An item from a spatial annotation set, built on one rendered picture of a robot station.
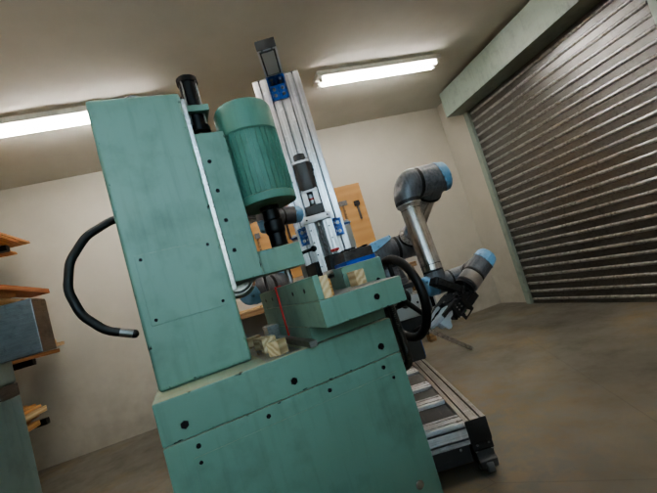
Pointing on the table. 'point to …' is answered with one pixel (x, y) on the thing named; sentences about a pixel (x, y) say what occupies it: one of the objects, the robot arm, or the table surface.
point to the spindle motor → (255, 153)
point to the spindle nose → (274, 225)
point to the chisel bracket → (281, 258)
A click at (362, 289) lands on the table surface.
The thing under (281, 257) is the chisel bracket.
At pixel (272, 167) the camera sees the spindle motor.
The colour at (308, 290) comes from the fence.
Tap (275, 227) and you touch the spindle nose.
